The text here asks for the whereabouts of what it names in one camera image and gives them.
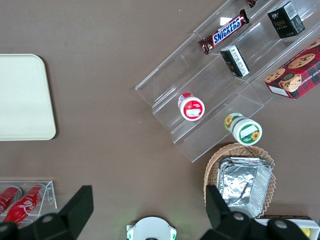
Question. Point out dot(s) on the black Face carton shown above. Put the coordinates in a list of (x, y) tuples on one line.
[(285, 21)]

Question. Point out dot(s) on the woven wicker basket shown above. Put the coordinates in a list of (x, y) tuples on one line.
[(212, 167)]

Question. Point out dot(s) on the white round device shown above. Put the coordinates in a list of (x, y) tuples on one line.
[(151, 228)]

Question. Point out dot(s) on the Snickers chocolate bar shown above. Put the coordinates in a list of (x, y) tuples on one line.
[(226, 31)]

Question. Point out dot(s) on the brown wrapped candy bar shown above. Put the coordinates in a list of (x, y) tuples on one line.
[(252, 2)]

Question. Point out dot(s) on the cream plastic tray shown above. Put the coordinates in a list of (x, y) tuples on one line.
[(22, 97)]

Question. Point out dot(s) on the clear acrylic can holder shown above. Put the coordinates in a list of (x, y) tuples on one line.
[(51, 192)]

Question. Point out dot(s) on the red lidded cup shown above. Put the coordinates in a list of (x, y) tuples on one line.
[(192, 107)]

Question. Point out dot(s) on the black carton with white label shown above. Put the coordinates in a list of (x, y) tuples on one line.
[(236, 61)]

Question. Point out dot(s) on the red plaid cookie box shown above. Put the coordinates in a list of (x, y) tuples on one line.
[(297, 72)]

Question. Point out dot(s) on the clear acrylic tiered shelf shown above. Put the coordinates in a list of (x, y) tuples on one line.
[(200, 75)]

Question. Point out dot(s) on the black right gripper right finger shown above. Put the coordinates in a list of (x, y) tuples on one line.
[(225, 225)]

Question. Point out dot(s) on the red cola can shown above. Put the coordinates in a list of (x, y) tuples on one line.
[(23, 203), (7, 196)]

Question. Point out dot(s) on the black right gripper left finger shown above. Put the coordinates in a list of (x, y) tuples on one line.
[(67, 217)]

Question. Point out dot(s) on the aluminium foil tray stack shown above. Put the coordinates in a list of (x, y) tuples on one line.
[(242, 182)]

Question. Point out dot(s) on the green sunflower lidded cup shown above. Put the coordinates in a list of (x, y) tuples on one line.
[(245, 130)]

